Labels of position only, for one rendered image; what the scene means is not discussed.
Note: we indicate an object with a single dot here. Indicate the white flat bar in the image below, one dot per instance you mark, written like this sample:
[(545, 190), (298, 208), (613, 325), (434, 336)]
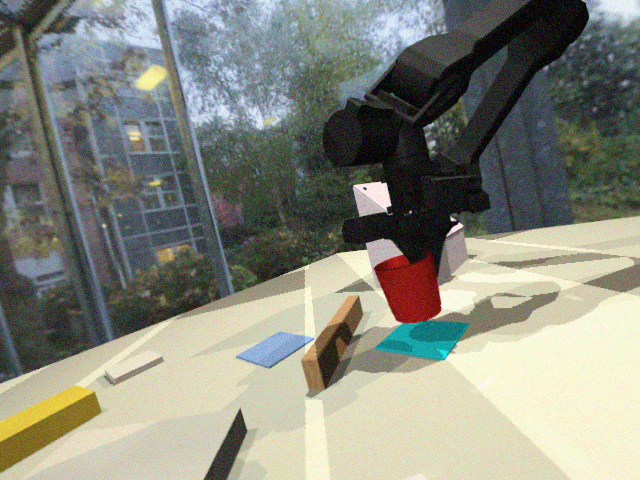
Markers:
[(133, 366)]

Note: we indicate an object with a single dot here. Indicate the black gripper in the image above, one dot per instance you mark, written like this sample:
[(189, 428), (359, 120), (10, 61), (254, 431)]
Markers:
[(411, 239)]

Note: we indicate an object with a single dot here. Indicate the dark red cup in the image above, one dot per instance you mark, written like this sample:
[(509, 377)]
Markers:
[(412, 290)]

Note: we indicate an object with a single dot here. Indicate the yellow rectangular bar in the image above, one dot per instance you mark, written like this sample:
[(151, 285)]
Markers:
[(39, 425)]

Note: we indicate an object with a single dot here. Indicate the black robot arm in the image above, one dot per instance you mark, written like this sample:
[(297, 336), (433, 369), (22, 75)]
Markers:
[(431, 75)]

